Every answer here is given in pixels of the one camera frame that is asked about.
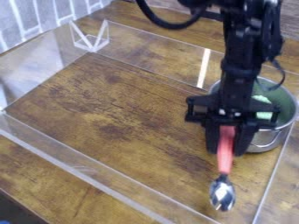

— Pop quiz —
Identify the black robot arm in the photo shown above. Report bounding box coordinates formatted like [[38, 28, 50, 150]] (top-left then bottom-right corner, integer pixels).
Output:
[[186, 0, 283, 157]]

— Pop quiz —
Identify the pink handled metal spoon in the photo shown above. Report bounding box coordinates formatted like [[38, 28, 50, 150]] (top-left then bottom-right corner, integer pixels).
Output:
[[210, 126, 237, 212]]

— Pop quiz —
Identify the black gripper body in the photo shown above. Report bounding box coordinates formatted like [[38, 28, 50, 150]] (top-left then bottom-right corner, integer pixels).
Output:
[[184, 59, 282, 129]]

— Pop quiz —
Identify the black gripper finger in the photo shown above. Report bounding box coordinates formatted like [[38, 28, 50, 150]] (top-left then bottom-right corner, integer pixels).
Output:
[[234, 122, 258, 157], [205, 121, 221, 154]]

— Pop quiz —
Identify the stainless steel pot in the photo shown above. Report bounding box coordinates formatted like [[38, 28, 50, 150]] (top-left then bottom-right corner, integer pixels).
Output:
[[206, 77, 298, 157]]

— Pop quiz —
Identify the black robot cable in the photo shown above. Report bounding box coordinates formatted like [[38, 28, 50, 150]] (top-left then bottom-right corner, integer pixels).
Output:
[[134, 0, 221, 31]]

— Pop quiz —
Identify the green knitted toy vegetable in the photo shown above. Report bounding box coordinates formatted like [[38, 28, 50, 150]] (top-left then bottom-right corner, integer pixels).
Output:
[[253, 94, 273, 120]]

